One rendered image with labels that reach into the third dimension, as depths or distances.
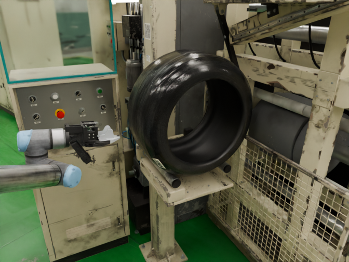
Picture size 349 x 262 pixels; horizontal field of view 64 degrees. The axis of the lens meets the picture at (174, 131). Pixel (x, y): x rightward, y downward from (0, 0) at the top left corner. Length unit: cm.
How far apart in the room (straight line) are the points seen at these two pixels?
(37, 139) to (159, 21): 76
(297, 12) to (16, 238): 235
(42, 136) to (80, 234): 112
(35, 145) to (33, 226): 160
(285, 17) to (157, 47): 58
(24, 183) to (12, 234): 174
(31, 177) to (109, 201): 111
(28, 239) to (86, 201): 74
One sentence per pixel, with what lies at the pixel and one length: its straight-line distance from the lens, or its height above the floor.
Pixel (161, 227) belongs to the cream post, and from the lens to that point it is 193.
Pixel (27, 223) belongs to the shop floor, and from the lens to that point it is 268.
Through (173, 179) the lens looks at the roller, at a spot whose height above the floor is 92.
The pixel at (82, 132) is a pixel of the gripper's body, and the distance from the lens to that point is 110.
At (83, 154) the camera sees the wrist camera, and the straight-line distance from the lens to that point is 114.
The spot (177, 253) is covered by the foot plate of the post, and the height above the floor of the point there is 1.
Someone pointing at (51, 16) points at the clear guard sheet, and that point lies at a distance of 158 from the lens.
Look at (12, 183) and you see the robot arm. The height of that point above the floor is 118.
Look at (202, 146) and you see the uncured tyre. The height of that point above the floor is 94.
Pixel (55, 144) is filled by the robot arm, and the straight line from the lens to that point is 109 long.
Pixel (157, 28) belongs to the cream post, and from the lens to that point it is 142.
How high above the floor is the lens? 162
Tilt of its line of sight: 24 degrees down
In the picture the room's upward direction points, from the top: straight up
